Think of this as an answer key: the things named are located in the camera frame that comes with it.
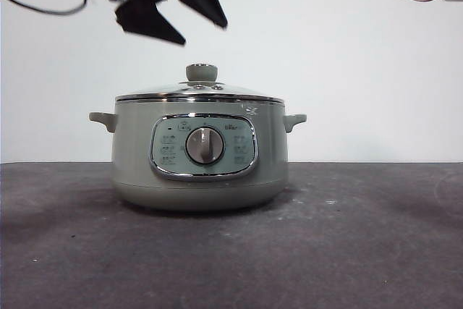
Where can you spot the pale green electric pot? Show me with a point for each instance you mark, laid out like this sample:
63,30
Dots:
137,150

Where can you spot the glass lid with green knob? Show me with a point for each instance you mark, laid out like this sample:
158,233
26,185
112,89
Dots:
201,72

